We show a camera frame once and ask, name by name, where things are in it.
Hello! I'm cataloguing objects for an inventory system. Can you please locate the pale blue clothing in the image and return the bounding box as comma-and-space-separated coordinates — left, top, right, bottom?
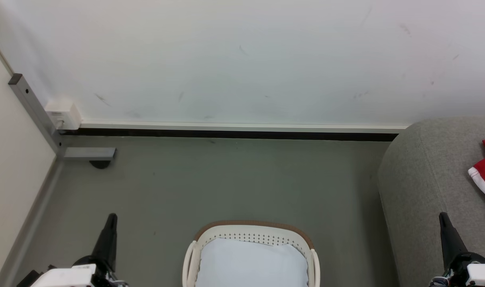
194, 238, 309, 287

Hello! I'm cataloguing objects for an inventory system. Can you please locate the white laundry basket brown rim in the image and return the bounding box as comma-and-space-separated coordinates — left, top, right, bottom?
182, 220, 320, 287

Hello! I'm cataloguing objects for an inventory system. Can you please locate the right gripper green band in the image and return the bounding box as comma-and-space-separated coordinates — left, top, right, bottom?
430, 212, 485, 287

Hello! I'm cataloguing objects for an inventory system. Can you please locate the grey fabric sofa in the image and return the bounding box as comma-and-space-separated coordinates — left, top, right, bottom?
377, 116, 485, 287

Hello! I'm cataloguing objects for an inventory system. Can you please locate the grey metal frame post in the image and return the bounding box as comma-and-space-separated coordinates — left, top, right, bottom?
8, 73, 117, 161

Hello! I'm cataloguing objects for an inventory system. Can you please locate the white wall socket box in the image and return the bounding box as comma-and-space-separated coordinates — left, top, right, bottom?
45, 98, 82, 131

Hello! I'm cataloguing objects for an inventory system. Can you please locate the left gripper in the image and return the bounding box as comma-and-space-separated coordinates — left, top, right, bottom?
16, 213, 128, 287

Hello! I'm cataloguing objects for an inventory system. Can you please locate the white and black baseboard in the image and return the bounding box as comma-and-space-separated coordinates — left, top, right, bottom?
61, 121, 409, 142

